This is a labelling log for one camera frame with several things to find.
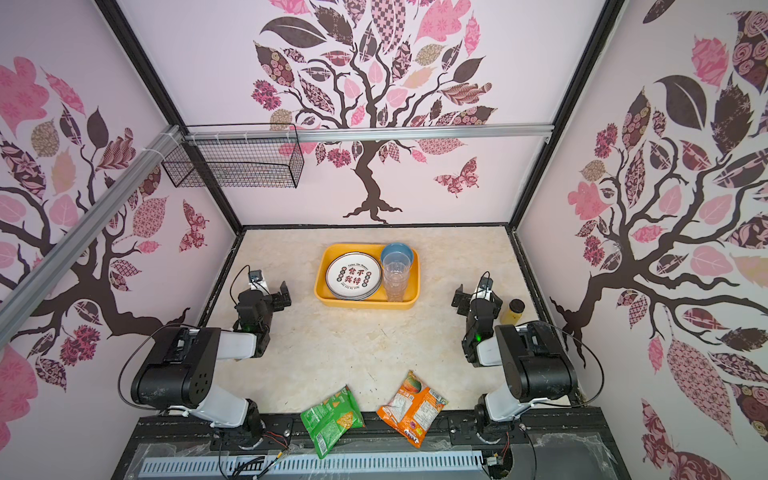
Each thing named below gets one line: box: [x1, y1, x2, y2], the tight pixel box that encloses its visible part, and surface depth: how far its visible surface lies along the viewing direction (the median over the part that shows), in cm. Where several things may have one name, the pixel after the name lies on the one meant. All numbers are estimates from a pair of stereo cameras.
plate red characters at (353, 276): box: [325, 251, 383, 301], surface depth 103 cm
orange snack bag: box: [376, 370, 449, 449], surface depth 76 cm
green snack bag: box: [300, 385, 366, 460], surface depth 74 cm
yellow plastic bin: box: [314, 244, 421, 310], surface depth 99 cm
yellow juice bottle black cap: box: [501, 298, 525, 325], surface depth 89 cm
